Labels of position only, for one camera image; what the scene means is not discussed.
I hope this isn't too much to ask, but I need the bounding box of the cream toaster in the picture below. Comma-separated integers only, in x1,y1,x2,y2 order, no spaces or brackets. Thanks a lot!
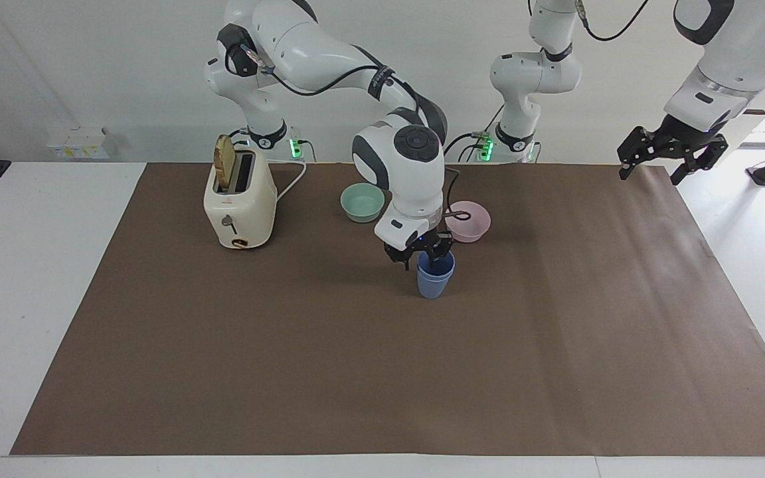
203,147,279,251

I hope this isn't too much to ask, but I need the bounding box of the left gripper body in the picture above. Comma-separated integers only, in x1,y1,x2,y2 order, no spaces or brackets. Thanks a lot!
659,114,717,159

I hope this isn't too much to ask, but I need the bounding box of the white toaster cord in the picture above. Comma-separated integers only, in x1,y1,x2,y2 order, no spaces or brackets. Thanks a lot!
275,159,308,202

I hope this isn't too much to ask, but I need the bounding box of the toast slice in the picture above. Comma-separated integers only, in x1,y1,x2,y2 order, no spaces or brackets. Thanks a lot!
214,134,238,195

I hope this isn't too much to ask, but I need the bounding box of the white wall box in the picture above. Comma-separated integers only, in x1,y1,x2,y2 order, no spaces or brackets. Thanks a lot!
46,125,112,161

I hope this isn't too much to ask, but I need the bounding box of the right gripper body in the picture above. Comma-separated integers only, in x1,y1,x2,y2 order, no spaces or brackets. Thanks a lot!
402,228,443,258

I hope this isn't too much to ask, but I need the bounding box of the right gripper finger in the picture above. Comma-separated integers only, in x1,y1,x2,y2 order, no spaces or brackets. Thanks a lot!
426,232,456,264
384,243,418,270

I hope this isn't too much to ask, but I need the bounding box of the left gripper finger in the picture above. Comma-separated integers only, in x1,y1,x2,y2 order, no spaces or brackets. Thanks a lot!
670,135,730,187
617,125,674,181

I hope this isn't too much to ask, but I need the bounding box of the blue plastic cup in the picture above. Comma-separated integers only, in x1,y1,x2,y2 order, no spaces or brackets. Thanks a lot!
416,250,456,300

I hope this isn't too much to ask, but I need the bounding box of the green bowl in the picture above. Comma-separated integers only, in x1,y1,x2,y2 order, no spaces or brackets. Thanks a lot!
340,183,386,224

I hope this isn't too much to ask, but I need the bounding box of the pink bowl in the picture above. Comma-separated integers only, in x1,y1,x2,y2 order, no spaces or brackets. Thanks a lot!
444,200,492,244

